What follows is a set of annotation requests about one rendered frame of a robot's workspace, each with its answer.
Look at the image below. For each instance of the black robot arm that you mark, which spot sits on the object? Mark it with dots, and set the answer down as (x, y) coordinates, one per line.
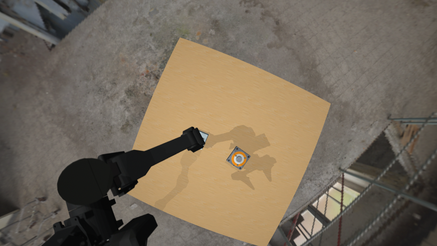
(87, 180)

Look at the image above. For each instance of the orange round plate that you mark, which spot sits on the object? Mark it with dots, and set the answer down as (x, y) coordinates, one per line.
(238, 153)

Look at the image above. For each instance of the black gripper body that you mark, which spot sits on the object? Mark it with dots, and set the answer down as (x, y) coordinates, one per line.
(100, 216)

